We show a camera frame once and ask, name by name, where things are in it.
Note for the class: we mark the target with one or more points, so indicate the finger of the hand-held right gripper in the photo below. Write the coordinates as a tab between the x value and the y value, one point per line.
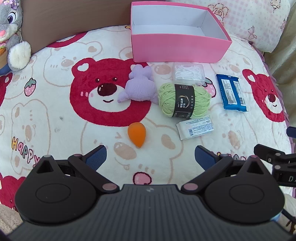
269	151
291	132

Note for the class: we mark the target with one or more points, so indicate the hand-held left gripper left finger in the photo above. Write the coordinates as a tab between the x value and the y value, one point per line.
97	158

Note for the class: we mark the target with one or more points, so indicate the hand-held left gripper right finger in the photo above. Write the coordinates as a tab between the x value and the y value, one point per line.
204	158

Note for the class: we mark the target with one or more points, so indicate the white tissue packet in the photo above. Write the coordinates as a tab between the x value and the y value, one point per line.
194	127

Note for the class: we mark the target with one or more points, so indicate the green yarn ball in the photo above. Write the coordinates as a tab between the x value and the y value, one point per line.
201	99

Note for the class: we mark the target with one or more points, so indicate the blue wipes packet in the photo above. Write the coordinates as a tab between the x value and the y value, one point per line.
231	92

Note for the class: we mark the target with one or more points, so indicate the pink cardboard box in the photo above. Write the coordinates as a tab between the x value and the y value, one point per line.
173	48

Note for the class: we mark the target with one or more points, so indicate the orange makeup sponge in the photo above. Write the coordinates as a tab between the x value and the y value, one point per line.
137	134

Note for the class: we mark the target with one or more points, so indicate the purple plush toy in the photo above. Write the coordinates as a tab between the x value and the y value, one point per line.
138	89

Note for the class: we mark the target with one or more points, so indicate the bear printed blanket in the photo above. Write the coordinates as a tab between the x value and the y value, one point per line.
46	92

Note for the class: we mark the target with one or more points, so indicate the clear floss pick box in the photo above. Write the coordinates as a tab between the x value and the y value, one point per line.
188	73

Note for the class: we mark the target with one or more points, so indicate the beige fleece garment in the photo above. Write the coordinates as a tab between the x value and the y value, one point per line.
9	217

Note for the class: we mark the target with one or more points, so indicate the pink checked pillow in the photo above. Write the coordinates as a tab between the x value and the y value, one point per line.
254	20

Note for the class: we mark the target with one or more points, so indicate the grey bunny plush toy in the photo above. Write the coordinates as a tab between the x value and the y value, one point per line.
13	53

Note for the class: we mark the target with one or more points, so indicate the brown pillow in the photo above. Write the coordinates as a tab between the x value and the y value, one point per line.
69	18

